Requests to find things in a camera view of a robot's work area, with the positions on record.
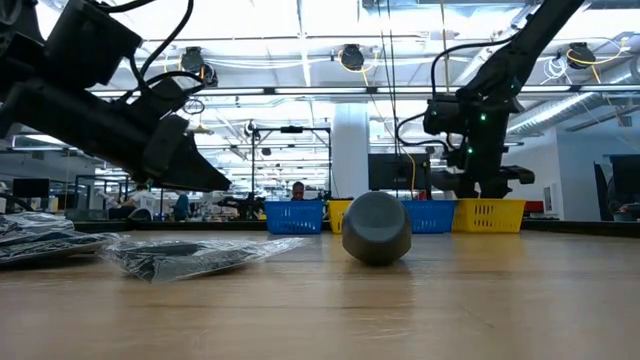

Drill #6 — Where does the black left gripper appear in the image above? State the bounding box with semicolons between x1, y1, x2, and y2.
0;77;233;194

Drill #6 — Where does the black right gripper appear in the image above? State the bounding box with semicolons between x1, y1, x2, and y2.
430;110;536;200

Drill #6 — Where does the dark grey travel bottle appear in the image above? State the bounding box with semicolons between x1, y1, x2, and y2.
341;191;414;267

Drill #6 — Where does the yellow plastic basket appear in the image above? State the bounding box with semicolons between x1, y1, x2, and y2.
327;198;355;235
451;198;527;234

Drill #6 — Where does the blue plastic basket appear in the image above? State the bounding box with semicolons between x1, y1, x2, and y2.
401;199;458;235
263;199;325;236

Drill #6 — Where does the black monitor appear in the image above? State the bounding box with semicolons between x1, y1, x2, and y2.
368;152;432;192
12;177;51;200
593;153;640;222

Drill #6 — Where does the yellow hanging cable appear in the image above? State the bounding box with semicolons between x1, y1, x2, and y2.
404;149;418;200

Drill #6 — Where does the white wall box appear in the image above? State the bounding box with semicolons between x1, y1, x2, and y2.
543;182;561;219

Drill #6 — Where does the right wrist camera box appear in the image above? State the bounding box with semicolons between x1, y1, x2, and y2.
423;96;467;136

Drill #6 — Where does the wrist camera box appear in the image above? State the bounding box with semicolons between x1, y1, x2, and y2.
423;96;467;136
43;0;144;87

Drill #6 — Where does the black background metal frame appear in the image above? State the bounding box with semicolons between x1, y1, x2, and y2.
249;125;333;202

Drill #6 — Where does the black ceiling cable reel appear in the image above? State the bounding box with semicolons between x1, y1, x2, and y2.
179;46;219;87
341;43;365;72
567;42;595;70

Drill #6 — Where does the silver ceiling duct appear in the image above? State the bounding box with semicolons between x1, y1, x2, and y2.
507;64;640;136

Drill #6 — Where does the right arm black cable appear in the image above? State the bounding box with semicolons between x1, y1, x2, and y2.
394;34;521;151

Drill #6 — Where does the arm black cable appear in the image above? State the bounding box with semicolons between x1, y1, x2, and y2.
394;34;521;151
99;0;207;106

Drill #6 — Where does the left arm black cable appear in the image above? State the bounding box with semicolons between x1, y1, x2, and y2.
99;0;207;106

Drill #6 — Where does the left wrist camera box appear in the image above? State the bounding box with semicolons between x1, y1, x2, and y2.
43;0;144;87

